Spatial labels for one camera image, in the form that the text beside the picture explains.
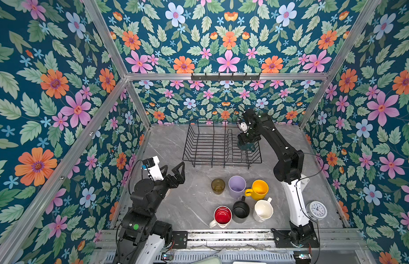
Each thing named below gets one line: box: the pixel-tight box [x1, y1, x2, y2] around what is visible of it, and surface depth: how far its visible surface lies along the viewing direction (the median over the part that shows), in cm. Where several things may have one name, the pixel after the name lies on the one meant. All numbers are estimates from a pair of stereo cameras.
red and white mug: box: [208, 205, 233, 229], surface depth 76 cm
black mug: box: [232, 195, 251, 219], surface depth 82 cm
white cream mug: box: [252, 196, 274, 223], surface depth 77 cm
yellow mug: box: [245, 179, 269, 201], surface depth 84 cm
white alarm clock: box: [306, 200, 328, 221], surface depth 80 cm
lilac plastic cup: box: [228, 175, 247, 200], surface depth 82 cm
